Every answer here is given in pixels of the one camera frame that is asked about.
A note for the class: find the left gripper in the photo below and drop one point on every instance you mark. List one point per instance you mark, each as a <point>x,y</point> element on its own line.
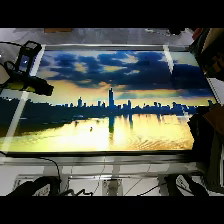
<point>40,86</point>

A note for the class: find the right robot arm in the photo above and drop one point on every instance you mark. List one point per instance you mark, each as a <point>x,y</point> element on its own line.
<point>174,186</point>

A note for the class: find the heap of clothes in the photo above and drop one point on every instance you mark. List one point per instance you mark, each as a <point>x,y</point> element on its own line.
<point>210,56</point>

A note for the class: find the black garment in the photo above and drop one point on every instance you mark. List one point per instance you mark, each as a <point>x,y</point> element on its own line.
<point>200,140</point>

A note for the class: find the brown garment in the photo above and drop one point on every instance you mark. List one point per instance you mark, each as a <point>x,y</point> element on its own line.
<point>215,118</point>

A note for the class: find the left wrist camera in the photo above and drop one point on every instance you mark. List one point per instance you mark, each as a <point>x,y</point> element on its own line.
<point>27,55</point>

